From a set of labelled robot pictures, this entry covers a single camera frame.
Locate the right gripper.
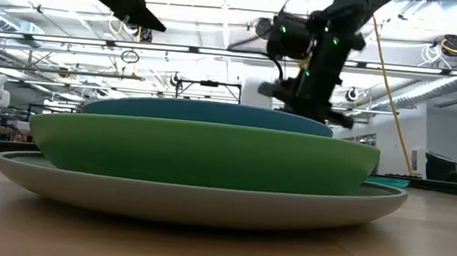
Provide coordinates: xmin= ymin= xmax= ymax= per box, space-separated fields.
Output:
xmin=278 ymin=66 xmax=359 ymax=130

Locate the teal translucent plate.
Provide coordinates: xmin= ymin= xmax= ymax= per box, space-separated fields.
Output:
xmin=365 ymin=175 xmax=412 ymax=190

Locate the blue plastic plate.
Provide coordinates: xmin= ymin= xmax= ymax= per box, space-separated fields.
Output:
xmin=79 ymin=89 xmax=337 ymax=139

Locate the green plastic plate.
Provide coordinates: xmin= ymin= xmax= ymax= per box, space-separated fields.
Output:
xmin=24 ymin=106 xmax=383 ymax=202

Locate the white column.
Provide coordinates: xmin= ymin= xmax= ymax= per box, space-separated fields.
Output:
xmin=240 ymin=75 xmax=276 ymax=110

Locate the black office chair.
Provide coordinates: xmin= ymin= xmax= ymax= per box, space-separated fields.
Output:
xmin=422 ymin=151 xmax=457 ymax=183

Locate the large grey plate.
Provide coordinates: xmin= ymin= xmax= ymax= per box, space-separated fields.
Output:
xmin=0 ymin=147 xmax=410 ymax=244

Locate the hanging cable reel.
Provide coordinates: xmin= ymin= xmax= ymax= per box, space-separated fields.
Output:
xmin=169 ymin=71 xmax=183 ymax=88
xmin=345 ymin=85 xmax=359 ymax=102

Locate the yellow cable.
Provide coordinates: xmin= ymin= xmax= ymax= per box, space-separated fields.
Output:
xmin=359 ymin=15 xmax=427 ymax=178

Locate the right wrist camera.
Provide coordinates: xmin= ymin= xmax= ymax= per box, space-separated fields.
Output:
xmin=257 ymin=79 xmax=286 ymax=100

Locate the black background rig frame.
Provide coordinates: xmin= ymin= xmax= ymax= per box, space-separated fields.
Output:
xmin=174 ymin=77 xmax=244 ymax=106

